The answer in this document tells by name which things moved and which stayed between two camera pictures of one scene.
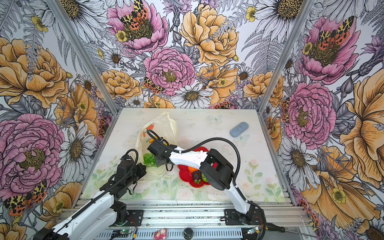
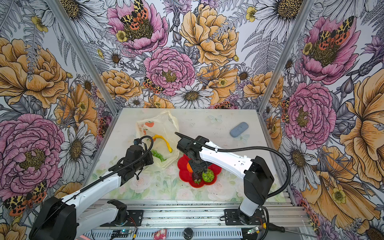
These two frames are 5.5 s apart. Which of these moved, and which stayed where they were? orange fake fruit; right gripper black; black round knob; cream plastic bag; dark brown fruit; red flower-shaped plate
Moved: cream plastic bag; right gripper black
Stayed: black round knob; orange fake fruit; dark brown fruit; red flower-shaped plate
